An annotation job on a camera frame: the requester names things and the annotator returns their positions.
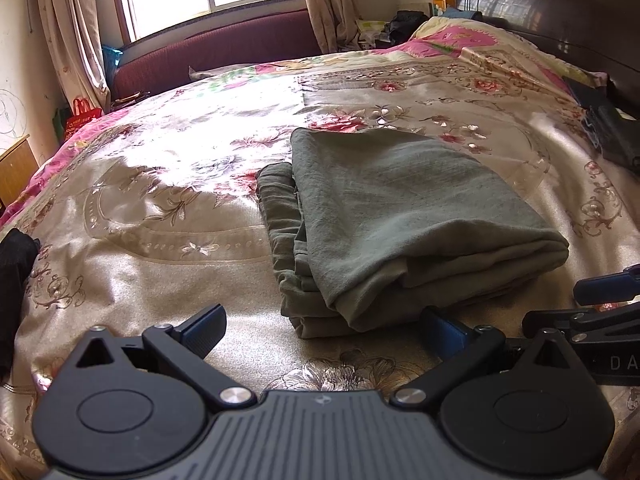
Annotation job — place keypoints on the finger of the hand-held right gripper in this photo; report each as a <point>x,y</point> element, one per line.
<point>565,321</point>
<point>605,287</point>

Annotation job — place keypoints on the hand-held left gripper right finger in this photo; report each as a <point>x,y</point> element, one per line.
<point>450,335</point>

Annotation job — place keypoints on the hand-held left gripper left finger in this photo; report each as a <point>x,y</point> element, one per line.
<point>205,323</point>

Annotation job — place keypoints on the grey-green pants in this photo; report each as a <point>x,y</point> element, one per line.
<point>400,210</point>

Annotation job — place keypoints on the floral satin bedspread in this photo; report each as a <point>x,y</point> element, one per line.
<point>150,235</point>

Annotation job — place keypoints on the black folded cloth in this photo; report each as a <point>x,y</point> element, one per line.
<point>615,135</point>

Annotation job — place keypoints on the red shopping bag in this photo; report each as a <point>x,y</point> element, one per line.
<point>82,120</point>

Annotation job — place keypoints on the wooden cabinet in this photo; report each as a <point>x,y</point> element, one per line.
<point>17,170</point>

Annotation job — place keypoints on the maroon upholstered bench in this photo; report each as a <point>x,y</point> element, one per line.
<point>225,45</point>

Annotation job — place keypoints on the dark wooden headboard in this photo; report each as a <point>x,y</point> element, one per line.
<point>550,10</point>

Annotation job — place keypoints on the pale printed paper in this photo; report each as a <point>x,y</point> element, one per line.
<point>371,34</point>

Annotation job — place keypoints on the dark clothes pile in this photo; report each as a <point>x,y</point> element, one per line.
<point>406,25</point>

